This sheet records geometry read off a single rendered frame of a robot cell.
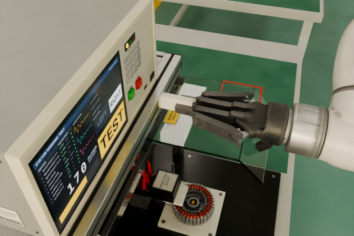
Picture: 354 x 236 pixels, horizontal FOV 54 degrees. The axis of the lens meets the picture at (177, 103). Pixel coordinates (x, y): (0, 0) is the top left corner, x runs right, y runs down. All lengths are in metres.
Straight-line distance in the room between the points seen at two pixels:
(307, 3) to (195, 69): 0.89
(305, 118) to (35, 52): 0.45
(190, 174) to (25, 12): 0.64
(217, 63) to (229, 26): 1.85
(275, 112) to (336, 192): 1.56
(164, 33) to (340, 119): 1.24
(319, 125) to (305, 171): 1.56
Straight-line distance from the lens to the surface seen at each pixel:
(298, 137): 0.61
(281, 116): 0.61
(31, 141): 0.44
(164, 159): 1.10
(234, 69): 1.50
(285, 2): 2.12
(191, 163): 1.09
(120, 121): 0.67
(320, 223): 2.00
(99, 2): 0.73
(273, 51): 1.66
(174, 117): 0.81
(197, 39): 1.69
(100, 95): 0.57
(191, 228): 0.96
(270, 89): 1.42
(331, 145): 0.62
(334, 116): 0.63
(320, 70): 2.97
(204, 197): 0.97
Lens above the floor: 1.62
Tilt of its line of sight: 42 degrees down
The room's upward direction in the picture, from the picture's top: straight up
